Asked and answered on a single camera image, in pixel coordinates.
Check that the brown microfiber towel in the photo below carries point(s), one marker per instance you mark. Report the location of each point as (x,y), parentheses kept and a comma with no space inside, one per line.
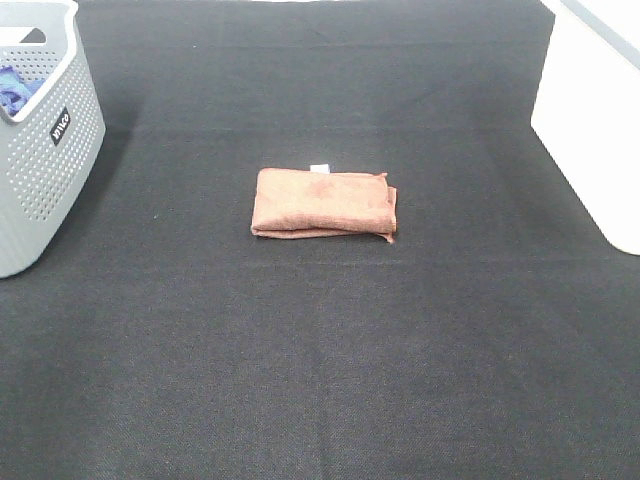
(297,204)

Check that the blue cloth in basket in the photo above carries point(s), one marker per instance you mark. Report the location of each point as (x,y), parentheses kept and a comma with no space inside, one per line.
(15,92)

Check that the grey perforated laundry basket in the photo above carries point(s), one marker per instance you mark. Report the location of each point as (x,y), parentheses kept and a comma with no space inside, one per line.
(49,148)

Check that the white plastic basket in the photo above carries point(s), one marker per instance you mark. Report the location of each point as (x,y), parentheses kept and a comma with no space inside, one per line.
(586,111)

